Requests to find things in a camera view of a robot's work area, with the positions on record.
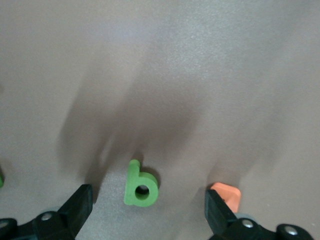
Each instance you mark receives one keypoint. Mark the orange letter E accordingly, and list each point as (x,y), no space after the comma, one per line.
(231,197)

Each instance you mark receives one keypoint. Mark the green letter J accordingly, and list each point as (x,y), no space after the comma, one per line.
(1,178)

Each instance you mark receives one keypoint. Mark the green letter b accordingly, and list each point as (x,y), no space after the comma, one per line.
(131,185)

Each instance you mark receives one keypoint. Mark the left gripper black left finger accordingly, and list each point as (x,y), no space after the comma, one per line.
(72,217)

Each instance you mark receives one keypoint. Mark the brown table cover sheet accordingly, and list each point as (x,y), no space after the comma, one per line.
(175,75)

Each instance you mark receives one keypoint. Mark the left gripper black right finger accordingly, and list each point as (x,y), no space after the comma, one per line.
(220,220)

